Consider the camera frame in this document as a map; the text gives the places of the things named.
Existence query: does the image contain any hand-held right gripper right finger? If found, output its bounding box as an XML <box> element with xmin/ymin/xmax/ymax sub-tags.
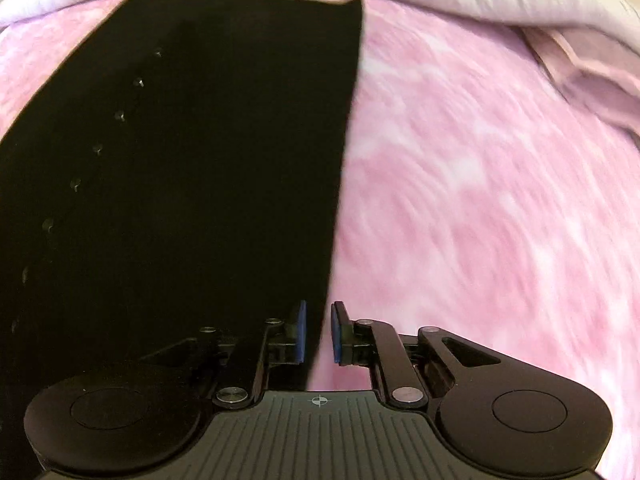
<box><xmin>329</xmin><ymin>301</ymin><xmax>503</xmax><ymax>406</ymax></box>

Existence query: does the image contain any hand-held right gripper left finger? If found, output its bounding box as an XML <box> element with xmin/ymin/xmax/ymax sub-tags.
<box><xmin>135</xmin><ymin>300</ymin><xmax>308</xmax><ymax>406</ymax></box>

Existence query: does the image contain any black garment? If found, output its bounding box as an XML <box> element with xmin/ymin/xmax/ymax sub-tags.
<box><xmin>0</xmin><ymin>0</ymin><xmax>365</xmax><ymax>480</ymax></box>

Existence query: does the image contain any pink floral blanket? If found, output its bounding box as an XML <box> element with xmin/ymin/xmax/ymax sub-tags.
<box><xmin>0</xmin><ymin>0</ymin><xmax>640</xmax><ymax>480</ymax></box>

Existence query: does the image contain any purple pillow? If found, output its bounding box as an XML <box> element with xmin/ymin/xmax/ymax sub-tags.
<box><xmin>519</xmin><ymin>24</ymin><xmax>640</xmax><ymax>140</ymax></box>

